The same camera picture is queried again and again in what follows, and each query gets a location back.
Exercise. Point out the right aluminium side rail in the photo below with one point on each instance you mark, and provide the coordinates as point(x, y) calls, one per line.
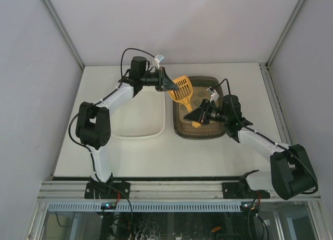
point(276, 104)

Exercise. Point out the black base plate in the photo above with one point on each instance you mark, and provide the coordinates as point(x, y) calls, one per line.
point(240, 190)
point(111, 190)

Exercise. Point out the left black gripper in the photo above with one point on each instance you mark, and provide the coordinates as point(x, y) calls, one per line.
point(161, 79)

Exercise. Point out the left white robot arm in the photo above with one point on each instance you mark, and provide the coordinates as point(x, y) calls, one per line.
point(93, 126)

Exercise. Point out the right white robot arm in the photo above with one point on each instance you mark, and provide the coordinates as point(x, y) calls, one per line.
point(291, 172)

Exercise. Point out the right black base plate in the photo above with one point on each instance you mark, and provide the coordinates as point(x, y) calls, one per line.
point(240, 190)

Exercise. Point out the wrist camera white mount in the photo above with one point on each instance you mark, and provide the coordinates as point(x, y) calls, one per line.
point(213, 94)
point(157, 60)

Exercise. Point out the grey slotted cable duct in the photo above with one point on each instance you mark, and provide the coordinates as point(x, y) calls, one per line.
point(152, 206)

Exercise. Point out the aluminium front rail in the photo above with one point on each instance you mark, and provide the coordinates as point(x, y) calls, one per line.
point(144, 191)

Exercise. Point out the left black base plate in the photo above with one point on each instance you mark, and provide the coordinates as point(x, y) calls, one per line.
point(111, 190)

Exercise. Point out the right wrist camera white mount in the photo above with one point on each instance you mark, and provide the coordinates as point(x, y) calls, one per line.
point(213, 94)

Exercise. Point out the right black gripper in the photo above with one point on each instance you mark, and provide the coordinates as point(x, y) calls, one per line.
point(204, 113)

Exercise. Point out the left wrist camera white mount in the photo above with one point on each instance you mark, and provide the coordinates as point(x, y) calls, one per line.
point(157, 60)

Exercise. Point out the white plastic tray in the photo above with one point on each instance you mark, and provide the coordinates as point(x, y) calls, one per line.
point(143, 116)

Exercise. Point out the dark brown litter box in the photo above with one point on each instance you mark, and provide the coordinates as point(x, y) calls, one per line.
point(184, 128)

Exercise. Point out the yellow litter scoop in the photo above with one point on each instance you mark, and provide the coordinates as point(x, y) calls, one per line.
point(184, 93)

